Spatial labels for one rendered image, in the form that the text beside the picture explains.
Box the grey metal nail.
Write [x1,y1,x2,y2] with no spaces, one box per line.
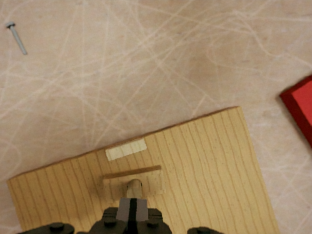
[5,21,27,55]

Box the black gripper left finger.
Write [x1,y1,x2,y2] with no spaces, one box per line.
[17,198,134,234]

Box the red shallow tray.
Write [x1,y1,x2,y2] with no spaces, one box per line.
[279,75,312,148]

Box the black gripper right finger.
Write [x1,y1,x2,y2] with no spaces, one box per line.
[131,198,224,234]

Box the tan wood-grain board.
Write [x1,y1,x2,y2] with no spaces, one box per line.
[6,106,281,234]

